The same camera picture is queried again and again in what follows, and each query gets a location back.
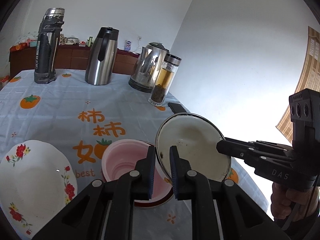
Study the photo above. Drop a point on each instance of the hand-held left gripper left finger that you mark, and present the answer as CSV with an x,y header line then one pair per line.
x,y
150,173

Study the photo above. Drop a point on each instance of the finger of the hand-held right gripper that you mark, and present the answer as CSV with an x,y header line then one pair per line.
x,y
240,140
225,147

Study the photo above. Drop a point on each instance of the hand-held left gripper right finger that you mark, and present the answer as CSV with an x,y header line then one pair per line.
x,y
174,176

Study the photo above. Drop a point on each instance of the pink collapsible bowl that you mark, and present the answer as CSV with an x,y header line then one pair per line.
x,y
122,155

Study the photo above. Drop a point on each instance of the white enamel lid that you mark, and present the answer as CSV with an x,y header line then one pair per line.
x,y
190,135

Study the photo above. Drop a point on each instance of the person's right hand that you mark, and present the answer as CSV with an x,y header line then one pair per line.
x,y
282,200

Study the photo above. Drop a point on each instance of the black smartphone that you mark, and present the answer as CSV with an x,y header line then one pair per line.
x,y
178,108

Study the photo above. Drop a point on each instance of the glass tea bottle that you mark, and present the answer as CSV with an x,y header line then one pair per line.
x,y
163,80

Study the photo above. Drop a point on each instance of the tan bamboo curtain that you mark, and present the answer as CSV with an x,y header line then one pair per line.
x,y
307,67

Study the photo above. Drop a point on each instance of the stainless steel electric kettle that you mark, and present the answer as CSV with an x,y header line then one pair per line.
x,y
145,67

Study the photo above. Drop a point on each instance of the persimmon print tablecloth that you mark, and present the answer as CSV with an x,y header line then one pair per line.
x,y
62,100

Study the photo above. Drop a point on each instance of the white plate with red flowers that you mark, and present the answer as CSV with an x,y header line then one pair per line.
x,y
32,180

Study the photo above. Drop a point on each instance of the blue and white packet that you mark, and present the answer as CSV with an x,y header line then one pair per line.
x,y
128,45

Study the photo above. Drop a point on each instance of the brown wooden cabinet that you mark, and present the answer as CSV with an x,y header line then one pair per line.
x,y
75,57

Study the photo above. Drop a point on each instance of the green can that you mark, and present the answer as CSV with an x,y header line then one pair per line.
x,y
89,41

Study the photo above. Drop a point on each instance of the white cooking pot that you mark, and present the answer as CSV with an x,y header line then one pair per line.
x,y
72,40

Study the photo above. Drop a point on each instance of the dark worn thermos flask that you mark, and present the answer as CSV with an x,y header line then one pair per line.
x,y
46,45

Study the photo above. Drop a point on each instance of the light blue basin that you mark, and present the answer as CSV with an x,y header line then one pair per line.
x,y
33,44

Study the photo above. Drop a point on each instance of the orange box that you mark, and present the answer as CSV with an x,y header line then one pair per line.
x,y
18,46

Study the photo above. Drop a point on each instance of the floral cloth pile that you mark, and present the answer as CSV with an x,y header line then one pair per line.
x,y
27,37

